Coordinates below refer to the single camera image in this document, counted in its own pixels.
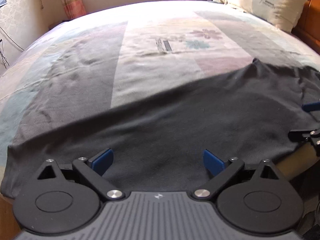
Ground patchwork floral bed sheet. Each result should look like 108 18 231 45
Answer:
0 0 320 198

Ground dark grey pants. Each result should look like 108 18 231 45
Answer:
0 57 320 198

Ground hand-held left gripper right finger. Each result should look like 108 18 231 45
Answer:
191 149 282 202

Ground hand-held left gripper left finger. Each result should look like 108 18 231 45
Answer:
37 148 125 202

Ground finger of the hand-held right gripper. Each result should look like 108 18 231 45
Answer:
287 129 320 157
301 102 320 113

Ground black wall cables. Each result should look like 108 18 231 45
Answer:
0 26 25 69

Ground large beige printed pillow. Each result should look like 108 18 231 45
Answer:
226 0 309 33

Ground wooden headboard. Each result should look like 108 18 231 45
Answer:
271 0 320 53

